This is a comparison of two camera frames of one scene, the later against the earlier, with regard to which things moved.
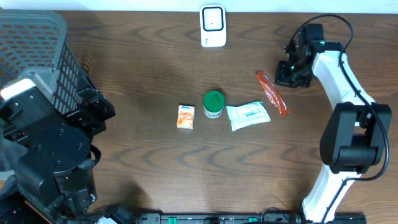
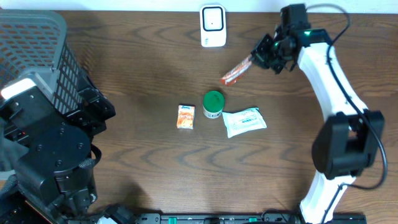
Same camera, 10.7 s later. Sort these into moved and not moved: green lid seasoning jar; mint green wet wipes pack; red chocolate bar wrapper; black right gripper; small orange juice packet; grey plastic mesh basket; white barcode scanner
Moved: black right gripper; mint green wet wipes pack; red chocolate bar wrapper
Not moved: white barcode scanner; small orange juice packet; green lid seasoning jar; grey plastic mesh basket
